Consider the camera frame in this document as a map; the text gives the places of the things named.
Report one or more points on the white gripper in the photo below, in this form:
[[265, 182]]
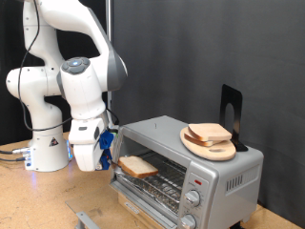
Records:
[[87, 152]]

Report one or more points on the metal spatula with blue block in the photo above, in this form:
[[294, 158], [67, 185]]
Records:
[[106, 157]]

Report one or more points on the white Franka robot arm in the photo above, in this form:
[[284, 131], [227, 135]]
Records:
[[44, 143]]

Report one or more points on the aluminium foil oven tray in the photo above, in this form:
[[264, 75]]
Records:
[[152, 194]]

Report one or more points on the wooden riser under oven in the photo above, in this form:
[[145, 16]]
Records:
[[149, 222]]

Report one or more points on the silver oven knob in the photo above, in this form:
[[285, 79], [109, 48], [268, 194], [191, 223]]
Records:
[[188, 222], [193, 198]]

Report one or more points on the silver toaster oven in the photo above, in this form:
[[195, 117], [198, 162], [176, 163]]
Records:
[[222, 178]]

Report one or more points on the black backdrop curtain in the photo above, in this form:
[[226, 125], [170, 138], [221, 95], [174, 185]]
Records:
[[9, 120]]

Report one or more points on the round wooden cutting board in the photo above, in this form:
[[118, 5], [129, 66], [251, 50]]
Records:
[[219, 152]]

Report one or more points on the vertical metal pole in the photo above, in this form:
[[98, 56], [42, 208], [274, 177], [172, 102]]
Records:
[[109, 19]]

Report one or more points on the dark grey backdrop curtain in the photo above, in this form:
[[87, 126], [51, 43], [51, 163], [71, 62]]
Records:
[[190, 47]]

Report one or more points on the black metal bookend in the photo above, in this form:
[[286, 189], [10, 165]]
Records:
[[236, 101]]

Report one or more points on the white wrist camera blue mount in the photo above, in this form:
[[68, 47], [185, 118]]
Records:
[[106, 140]]

